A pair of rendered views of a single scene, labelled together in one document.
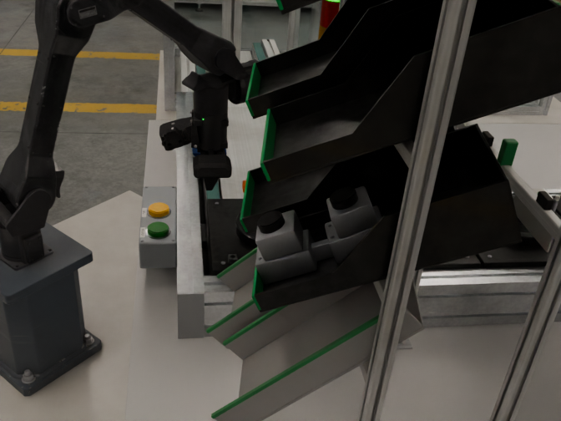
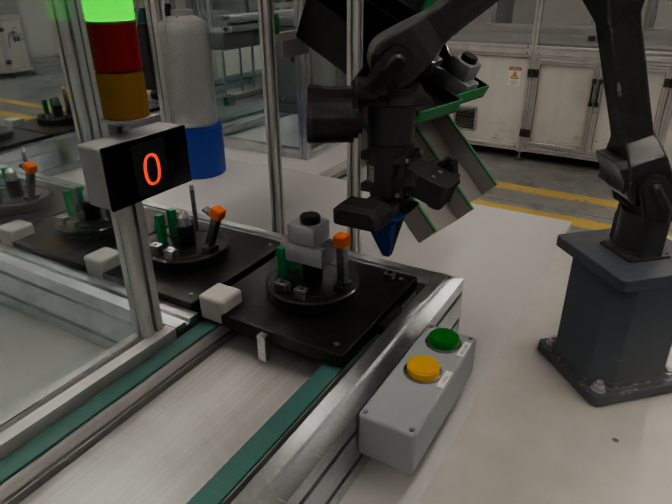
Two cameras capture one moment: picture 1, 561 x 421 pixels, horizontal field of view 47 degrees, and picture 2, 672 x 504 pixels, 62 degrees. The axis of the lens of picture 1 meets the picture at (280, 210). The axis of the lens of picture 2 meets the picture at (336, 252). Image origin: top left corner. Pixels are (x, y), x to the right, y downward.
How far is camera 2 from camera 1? 165 cm
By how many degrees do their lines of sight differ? 110
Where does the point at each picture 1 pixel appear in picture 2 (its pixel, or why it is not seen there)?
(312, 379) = (450, 137)
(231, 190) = (243, 434)
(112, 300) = (512, 392)
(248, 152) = not seen: outside the picture
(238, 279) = (419, 226)
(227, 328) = (459, 200)
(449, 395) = not seen: hidden behind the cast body
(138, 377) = (510, 316)
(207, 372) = not seen: hidden behind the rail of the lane
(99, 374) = (544, 330)
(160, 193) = (395, 406)
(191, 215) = (380, 351)
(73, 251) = (578, 239)
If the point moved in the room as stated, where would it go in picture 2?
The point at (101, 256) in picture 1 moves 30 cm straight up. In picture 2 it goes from (508, 465) to (547, 244)
